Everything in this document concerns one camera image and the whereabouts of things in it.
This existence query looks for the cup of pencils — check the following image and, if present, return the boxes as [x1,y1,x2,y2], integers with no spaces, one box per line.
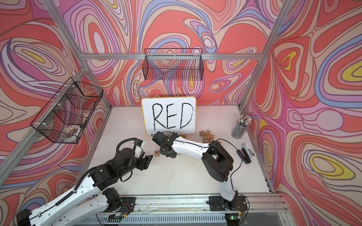
[231,115,252,139]

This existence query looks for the black stapler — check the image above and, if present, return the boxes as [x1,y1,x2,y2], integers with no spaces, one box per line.
[237,143,255,164]

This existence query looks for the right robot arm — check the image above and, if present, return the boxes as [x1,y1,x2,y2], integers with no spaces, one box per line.
[152,132,238,211]

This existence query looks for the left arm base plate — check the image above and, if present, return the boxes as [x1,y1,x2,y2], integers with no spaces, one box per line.
[107,197,136,214]

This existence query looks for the wire basket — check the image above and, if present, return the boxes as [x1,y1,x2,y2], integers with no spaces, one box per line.
[142,48,204,82]
[30,78,103,144]

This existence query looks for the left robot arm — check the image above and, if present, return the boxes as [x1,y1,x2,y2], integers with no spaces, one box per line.
[16,138,153,226]

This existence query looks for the whiteboard with RED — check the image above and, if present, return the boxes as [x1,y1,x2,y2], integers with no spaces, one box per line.
[141,97,197,136]

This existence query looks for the left wire basket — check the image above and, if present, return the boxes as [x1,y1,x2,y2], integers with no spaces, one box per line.
[30,78,103,144]

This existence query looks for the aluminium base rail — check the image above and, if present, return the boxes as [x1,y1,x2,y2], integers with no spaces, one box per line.
[78,193,296,226]

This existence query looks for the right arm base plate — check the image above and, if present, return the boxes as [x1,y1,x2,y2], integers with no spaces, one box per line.
[206,195,248,212]

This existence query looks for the wooden whiteboard stand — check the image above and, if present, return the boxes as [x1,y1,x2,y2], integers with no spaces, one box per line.
[166,135,187,139]

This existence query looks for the back wire basket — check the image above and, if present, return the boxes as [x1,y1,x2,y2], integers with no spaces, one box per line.
[142,48,204,82]

